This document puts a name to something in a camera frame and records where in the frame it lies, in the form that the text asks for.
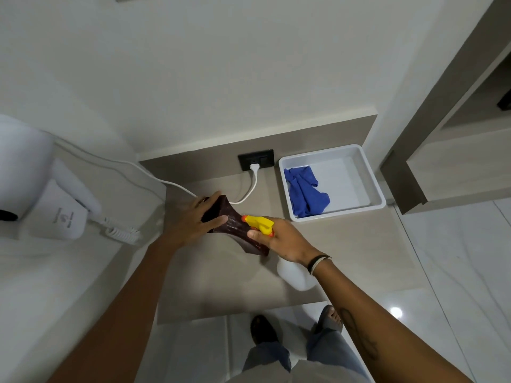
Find person's right hand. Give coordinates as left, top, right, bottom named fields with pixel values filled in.
left=247, top=217, right=325, bottom=266

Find person's right sandal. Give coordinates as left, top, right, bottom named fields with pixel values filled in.
left=312, top=305, right=344, bottom=335

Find person's left forearm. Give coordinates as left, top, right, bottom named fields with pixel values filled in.
left=47, top=234, right=178, bottom=383

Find person's grey shirt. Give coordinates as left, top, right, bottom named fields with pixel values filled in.
left=233, top=360, right=374, bottom=383

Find white plastic tray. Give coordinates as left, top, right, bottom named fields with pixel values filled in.
left=278, top=144, right=387, bottom=223

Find blue cleaning cloth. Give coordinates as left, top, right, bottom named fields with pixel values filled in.
left=283, top=166, right=331, bottom=219

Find black and white wrist bracelets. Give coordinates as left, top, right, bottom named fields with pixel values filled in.
left=307, top=255, right=333, bottom=276

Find white wall-mounted hair dryer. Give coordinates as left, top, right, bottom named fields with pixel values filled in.
left=0, top=114, right=102, bottom=240

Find black wall power outlet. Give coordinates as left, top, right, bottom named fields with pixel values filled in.
left=238, top=149, right=275, bottom=172

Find white spray bottle yellow trigger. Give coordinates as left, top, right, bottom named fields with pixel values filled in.
left=241, top=214, right=320, bottom=292

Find white power plug and cable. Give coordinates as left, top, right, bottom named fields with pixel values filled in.
left=52, top=137, right=261, bottom=205

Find person's blue jeans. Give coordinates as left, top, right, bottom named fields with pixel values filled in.
left=241, top=315, right=370, bottom=383

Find white coiled dryer cord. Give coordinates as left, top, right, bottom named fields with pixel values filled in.
left=89, top=216, right=141, bottom=246

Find person's left shoe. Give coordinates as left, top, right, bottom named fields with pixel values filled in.
left=250, top=314, right=279, bottom=347

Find person's right forearm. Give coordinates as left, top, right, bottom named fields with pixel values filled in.
left=309, top=257, right=473, bottom=383

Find person's left hand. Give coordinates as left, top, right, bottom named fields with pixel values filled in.
left=161, top=191, right=229, bottom=250

